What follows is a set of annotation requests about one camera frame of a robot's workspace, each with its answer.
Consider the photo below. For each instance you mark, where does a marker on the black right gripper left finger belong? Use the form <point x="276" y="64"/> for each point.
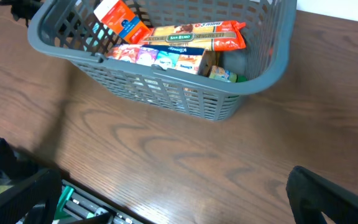
<point x="34" y="199"/>

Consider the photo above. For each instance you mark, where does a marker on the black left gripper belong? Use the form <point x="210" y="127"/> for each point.
<point x="23" y="9"/>

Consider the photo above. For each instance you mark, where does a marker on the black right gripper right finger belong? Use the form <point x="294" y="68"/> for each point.
<point x="312" y="197"/>

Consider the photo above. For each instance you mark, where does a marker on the grey plastic shopping basket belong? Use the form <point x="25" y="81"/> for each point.
<point x="70" y="30"/>

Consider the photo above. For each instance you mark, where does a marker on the orange and white carton box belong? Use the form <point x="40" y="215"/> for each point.
<point x="117" y="16"/>

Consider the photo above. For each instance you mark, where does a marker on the green lid glass jar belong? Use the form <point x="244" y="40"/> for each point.
<point x="220" y="74"/>

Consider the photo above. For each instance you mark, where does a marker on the Kleenex tissue multipack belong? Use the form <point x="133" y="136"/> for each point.
<point x="186" y="59"/>

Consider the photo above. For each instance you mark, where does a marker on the orange San Remo spaghetti pack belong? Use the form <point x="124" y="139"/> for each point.
<point x="212" y="36"/>

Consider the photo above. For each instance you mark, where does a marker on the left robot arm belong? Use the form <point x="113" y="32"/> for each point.
<point x="13" y="169"/>

